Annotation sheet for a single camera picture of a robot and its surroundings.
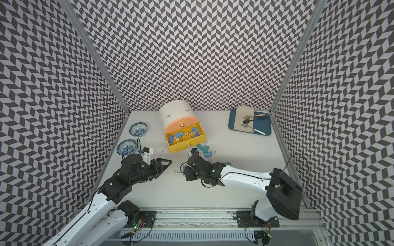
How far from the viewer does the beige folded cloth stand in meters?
1.11

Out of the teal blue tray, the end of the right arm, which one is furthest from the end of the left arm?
the teal blue tray

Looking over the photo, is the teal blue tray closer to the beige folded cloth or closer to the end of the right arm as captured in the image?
the beige folded cloth
